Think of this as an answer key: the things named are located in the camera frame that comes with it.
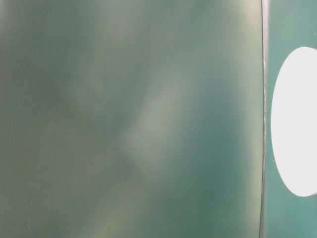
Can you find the white round bowl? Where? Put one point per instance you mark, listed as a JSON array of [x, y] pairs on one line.
[[293, 122]]

